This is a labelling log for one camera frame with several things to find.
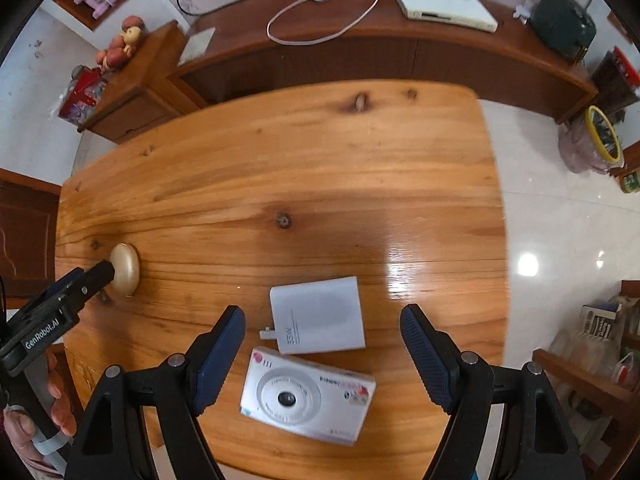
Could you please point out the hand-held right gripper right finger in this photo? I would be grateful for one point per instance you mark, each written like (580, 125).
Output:
(427, 355)

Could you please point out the white paper sheet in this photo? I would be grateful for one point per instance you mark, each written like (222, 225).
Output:
(197, 45)

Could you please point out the person's left hand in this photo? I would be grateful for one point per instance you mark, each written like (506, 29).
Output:
(62, 400)

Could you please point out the yellow rim trash bin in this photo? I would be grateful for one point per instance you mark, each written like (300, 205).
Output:
(580, 145)

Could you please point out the white compact camera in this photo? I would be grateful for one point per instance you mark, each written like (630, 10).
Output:
(300, 400)

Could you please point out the dark green bag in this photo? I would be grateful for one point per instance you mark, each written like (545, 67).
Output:
(560, 22)

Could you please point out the dark red snack bag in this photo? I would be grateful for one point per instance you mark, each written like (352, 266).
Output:
(617, 80)

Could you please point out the small wooden side cabinet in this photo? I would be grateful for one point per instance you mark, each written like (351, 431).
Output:
(135, 95)

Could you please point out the brown wooden cabinet door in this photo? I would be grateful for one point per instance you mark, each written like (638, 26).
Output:
(25, 240)

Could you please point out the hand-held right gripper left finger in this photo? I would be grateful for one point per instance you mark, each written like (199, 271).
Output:
(220, 355)

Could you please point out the small white plug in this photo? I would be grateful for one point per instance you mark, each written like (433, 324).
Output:
(522, 13)

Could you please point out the gold oval case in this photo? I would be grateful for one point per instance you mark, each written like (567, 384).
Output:
(125, 270)

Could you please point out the white router box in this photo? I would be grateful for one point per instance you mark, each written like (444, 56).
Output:
(442, 7)

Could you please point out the printed cardboard box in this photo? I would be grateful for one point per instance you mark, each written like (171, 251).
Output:
(600, 320)

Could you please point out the long wooden tv cabinet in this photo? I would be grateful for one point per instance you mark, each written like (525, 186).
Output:
(350, 55)

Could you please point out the white power adapter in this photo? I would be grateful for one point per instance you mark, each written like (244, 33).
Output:
(315, 315)

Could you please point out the plush doll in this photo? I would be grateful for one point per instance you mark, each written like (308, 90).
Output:
(125, 40)

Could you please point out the green bottle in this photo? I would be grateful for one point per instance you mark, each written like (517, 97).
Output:
(631, 182)

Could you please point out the red white plastic bag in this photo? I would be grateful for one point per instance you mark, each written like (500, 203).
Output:
(627, 367)

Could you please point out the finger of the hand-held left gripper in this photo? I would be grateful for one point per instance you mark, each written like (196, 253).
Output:
(100, 275)
(62, 287)

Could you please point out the wooden shelf rack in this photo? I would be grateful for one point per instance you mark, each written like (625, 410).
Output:
(565, 365)

